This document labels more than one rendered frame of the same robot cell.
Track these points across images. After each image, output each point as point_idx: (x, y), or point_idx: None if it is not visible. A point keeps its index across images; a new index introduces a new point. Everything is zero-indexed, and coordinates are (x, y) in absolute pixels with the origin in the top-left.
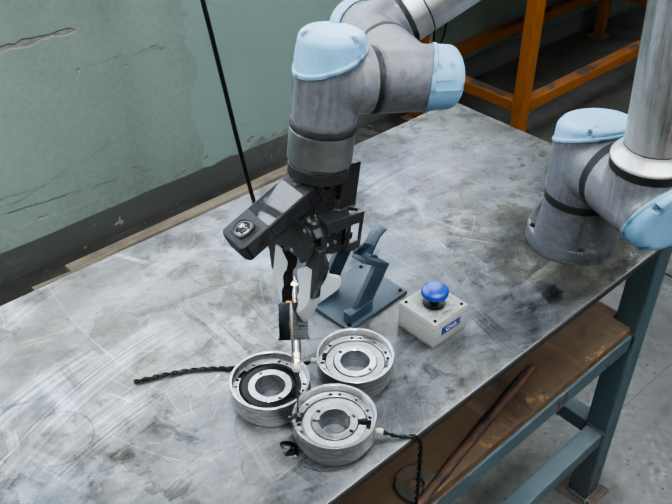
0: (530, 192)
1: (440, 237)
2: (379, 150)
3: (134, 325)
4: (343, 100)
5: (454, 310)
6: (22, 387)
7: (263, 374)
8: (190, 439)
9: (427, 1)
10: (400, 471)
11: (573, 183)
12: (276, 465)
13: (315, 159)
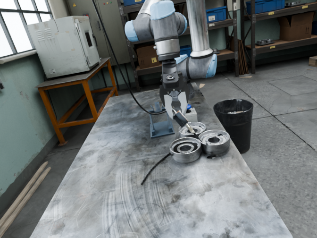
0: (159, 97)
1: None
2: (109, 111)
3: (111, 177)
4: (176, 22)
5: (194, 109)
6: (102, 222)
7: (179, 148)
8: (185, 177)
9: None
10: None
11: (184, 73)
12: (216, 161)
13: (175, 46)
